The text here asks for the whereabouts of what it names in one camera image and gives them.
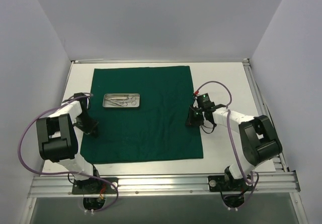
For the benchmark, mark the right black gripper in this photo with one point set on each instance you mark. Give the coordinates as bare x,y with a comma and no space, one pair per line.
193,118

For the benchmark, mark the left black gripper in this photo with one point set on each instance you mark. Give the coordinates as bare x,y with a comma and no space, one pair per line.
87,124

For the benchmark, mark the green surgical cloth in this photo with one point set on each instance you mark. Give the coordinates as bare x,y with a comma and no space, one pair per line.
155,130

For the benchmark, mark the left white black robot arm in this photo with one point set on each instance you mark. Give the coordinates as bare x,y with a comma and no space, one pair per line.
57,140

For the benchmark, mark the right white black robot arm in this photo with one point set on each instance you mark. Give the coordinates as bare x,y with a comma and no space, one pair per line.
253,139

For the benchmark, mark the metal instrument tray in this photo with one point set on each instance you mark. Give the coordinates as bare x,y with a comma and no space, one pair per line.
109,104

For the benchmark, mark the silver forceps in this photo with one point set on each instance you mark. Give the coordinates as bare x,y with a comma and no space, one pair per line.
116,98

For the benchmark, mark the back aluminium rail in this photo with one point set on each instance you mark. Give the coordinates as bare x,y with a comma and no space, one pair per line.
83,61

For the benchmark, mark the aluminium rail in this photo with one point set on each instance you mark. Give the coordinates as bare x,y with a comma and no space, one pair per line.
162,185
83,61
262,109

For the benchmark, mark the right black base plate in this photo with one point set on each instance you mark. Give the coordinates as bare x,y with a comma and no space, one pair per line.
217,183

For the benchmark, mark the front aluminium rail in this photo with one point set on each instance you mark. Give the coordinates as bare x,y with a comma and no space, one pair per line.
162,185

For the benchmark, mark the right aluminium rail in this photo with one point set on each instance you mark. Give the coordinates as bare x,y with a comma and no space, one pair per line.
262,109

